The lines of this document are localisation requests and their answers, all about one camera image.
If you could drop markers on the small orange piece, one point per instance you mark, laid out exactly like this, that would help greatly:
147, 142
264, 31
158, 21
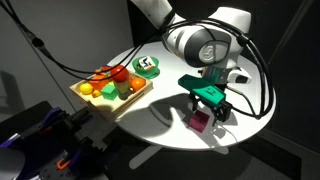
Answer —
96, 93

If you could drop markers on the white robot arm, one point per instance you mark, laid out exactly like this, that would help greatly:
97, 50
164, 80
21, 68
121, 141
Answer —
186, 41

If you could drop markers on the black white printed cube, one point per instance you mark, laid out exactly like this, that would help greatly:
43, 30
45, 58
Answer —
146, 62

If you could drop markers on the pink block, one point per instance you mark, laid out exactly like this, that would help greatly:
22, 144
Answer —
198, 122

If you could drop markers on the white rounded object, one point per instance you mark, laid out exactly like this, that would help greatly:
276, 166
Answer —
10, 165

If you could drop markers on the green bowl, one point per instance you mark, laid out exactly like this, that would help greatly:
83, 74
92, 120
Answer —
137, 68

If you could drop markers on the red ball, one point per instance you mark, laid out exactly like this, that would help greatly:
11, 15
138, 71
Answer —
119, 73

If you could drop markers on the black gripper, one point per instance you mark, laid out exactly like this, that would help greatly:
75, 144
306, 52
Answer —
208, 102

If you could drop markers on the black perforated board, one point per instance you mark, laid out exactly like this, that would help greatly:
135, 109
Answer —
55, 170

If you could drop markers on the orange block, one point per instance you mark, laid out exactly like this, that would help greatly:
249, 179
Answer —
98, 82

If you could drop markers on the wooden tray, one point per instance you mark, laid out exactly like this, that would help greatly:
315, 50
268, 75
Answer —
115, 106

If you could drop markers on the green block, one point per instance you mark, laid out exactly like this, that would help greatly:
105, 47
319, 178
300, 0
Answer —
109, 92

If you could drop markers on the yellow ball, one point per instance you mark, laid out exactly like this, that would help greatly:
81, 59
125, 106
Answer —
86, 88

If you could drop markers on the yellow-green cube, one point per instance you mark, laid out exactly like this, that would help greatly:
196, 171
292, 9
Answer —
122, 87

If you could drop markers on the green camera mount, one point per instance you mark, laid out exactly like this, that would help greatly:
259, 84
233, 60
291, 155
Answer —
203, 89

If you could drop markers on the orange ball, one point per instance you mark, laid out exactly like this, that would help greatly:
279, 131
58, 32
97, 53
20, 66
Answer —
138, 84

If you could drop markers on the multicolour printed cube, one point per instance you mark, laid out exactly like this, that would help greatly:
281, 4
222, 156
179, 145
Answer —
104, 69

